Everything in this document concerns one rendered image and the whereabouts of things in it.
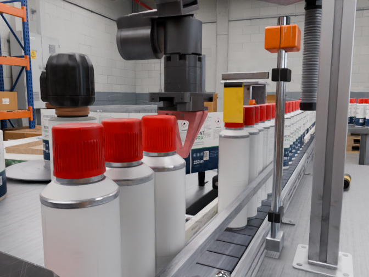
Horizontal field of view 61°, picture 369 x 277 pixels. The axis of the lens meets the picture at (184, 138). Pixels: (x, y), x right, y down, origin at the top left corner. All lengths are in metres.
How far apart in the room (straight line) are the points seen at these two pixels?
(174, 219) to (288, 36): 0.28
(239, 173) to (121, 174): 0.31
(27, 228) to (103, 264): 0.40
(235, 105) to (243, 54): 7.74
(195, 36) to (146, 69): 8.57
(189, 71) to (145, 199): 0.25
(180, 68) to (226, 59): 7.77
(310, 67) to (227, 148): 0.24
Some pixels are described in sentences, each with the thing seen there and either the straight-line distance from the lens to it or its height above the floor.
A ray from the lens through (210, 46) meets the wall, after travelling 8.42.
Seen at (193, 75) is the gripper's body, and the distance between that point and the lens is 0.46.
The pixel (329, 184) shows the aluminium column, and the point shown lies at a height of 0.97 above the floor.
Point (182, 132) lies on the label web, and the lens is 0.73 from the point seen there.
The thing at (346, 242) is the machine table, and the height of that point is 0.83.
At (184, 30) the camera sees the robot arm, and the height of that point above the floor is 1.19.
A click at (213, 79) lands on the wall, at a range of 8.31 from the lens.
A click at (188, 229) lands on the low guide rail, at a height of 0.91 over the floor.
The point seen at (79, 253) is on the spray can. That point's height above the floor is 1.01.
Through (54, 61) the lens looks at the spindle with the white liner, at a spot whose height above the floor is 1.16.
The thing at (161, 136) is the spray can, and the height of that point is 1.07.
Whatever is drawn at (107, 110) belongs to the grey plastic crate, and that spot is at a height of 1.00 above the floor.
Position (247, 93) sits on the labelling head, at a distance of 0.94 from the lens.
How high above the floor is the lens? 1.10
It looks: 8 degrees down
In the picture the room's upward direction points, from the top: straight up
